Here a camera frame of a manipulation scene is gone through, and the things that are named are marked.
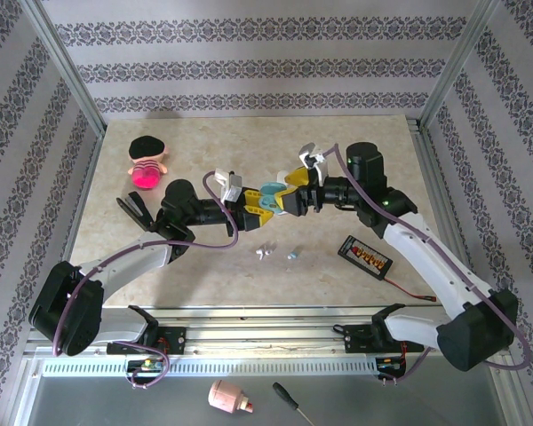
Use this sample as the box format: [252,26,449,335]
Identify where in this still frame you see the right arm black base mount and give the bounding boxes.
[344,323,423,355]

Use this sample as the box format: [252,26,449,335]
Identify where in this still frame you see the black stapler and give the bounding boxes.
[116,191,153,231]

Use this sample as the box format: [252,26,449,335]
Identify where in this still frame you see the black charger with red print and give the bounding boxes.
[337,234,394,281]

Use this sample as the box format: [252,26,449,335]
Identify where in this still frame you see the plush doll with black hair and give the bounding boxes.
[127,135,171,191]

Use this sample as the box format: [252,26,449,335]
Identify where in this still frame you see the black handled screwdriver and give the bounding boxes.
[271,381,316,426]

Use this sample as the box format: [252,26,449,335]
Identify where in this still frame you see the blue earbud charging case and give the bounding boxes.
[258,180,288,214]

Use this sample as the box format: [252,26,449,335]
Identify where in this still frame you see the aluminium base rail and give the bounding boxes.
[24,304,507,359]

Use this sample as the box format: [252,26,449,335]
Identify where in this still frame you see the aluminium side rail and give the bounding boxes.
[406,117,488,312]
[48,132,106,312]

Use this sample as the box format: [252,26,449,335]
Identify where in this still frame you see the red wire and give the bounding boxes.
[384,274,437,304]

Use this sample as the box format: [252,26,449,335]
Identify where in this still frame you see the white slotted cable duct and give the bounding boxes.
[39,357,381,378]

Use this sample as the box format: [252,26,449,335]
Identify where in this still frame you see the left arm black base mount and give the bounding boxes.
[106,326,187,356]

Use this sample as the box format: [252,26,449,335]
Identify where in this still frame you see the pink toy bottle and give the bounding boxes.
[207,379,255,416]

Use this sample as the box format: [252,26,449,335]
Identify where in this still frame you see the aluminium frame post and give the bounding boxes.
[20,0,107,137]
[418,0,503,130]

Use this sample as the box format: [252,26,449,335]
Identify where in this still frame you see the grey metal shelf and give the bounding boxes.
[24,375,512,426]

